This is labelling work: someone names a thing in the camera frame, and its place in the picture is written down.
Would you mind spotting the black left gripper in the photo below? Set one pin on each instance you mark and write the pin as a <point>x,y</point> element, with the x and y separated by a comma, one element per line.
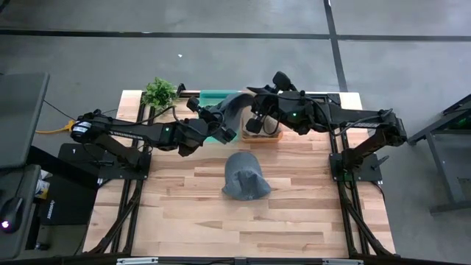
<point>198,129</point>

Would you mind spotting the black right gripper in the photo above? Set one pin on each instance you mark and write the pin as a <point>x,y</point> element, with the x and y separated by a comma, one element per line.
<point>276,110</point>

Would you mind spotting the grey denim cap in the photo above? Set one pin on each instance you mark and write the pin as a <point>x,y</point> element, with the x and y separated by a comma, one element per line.
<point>243,176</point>
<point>235,108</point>

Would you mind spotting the beige cap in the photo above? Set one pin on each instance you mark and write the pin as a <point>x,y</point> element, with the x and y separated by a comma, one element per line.
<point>276,129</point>

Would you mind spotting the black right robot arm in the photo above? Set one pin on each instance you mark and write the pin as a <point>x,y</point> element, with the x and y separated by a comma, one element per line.
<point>368,121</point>

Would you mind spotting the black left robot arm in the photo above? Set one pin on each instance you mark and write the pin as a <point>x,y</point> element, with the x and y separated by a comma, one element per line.
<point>121,132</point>

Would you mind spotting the teal plastic bin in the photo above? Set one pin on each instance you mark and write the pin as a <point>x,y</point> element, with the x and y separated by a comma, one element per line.
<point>211,98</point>

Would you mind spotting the orange plastic bin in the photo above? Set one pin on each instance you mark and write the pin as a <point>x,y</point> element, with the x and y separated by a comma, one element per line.
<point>265,139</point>

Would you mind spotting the green plant in white pot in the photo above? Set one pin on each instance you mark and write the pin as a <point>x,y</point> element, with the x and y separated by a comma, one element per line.
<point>160,95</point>

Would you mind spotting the black controller box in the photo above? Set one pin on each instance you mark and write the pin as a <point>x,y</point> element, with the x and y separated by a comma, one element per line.
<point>70,198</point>

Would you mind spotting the yellow white packet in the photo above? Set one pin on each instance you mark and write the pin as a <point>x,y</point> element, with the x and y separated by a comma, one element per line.
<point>42,187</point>

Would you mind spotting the dark metal stand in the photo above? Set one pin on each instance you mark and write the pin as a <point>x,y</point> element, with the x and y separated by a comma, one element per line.
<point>443,165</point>

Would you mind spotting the dark grey desk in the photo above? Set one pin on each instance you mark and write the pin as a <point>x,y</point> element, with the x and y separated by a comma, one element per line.
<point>22,117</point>
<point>18,176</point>

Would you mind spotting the black computer mouse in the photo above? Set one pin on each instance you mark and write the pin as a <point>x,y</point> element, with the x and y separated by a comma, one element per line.
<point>11,215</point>

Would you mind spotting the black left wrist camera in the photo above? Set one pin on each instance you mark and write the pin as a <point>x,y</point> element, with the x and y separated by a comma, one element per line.
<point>193,104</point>

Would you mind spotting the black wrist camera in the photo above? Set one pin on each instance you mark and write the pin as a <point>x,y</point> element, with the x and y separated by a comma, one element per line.
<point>282,80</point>
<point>193,104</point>

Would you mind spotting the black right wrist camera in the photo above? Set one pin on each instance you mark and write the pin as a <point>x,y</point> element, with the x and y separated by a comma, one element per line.
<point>282,80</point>

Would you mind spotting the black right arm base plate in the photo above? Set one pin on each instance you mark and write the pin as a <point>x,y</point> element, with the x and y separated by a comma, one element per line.
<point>368,171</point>

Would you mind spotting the black aluminium frame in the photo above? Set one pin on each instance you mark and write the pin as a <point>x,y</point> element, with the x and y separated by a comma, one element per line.
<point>206,262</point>

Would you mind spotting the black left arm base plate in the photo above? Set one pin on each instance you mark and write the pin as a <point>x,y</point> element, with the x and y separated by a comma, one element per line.
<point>73,154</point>

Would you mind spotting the silver metal bracket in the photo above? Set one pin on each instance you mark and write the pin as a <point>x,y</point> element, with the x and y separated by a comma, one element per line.
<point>342,262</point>
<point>136,261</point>

